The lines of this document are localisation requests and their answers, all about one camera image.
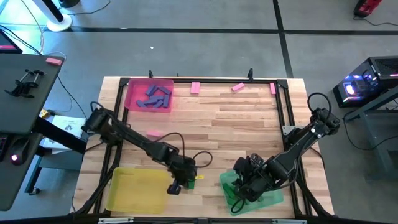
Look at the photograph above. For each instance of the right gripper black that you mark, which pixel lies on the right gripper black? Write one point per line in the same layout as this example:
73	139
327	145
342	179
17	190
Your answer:
252	180

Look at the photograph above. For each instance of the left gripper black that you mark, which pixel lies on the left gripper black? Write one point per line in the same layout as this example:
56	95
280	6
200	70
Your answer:
183	171

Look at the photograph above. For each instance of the green translucent plastic bin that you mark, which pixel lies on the green translucent plastic bin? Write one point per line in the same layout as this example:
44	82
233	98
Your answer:
273	199

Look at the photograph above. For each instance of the pink wooden block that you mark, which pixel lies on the pink wooden block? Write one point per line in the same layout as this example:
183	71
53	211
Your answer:
195	87
54	61
153	133
272	88
237	87

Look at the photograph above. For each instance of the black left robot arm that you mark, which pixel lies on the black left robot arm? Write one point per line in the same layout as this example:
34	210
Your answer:
136	140

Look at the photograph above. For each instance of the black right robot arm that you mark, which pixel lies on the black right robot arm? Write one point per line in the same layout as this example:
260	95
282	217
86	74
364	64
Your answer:
298	146

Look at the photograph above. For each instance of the small yellow block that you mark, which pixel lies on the small yellow block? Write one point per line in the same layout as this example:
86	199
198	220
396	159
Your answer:
200	177

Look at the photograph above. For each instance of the yellow translucent plastic bin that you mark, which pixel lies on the yellow translucent plastic bin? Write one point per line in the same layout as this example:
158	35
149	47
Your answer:
136	191

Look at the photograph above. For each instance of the pink translucent plastic bin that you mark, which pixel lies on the pink translucent plastic bin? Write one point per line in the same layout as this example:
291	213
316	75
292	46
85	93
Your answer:
132	90

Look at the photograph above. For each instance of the black table edge clamp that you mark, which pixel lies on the black table edge clamp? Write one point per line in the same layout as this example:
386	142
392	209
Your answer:
150	74
250	74

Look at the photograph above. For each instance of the white printed booklet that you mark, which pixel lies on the white printed booklet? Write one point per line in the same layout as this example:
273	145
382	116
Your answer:
66	124

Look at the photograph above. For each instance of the grey metal stand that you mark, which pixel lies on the grey metal stand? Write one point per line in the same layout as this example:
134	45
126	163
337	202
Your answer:
370	104

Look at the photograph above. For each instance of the small yellow object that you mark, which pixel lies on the small yellow object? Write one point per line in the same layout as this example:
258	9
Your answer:
45	113

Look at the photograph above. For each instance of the black computer mouse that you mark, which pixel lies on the black computer mouse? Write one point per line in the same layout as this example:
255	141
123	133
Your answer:
18	152

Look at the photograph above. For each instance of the black lit computer tower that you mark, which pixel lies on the black lit computer tower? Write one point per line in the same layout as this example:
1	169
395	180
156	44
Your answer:
382	70

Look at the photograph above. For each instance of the black bar clamp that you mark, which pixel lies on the black bar clamp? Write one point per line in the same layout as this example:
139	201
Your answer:
21	88
30	84

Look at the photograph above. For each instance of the black desk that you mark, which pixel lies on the black desk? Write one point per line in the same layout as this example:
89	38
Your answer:
18	109

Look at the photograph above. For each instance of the white tower fan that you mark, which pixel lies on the white tower fan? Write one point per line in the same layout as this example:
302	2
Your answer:
60	23

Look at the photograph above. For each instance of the black round base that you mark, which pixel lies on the black round base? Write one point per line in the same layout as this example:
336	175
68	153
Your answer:
69	3

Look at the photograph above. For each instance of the red floor device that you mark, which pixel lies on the red floor device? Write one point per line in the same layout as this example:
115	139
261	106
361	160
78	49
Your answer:
367	7

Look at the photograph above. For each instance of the computer monitor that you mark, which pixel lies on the computer monitor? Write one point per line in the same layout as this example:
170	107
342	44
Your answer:
7	43

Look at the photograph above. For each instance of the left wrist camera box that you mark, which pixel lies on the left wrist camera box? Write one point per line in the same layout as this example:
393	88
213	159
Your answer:
174	189

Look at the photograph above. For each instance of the silver metal bracket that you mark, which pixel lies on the silver metal bracket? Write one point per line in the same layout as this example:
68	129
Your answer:
287	129

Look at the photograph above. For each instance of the black aluminium table frame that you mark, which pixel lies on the black aluminium table frame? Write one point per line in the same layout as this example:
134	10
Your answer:
224	81

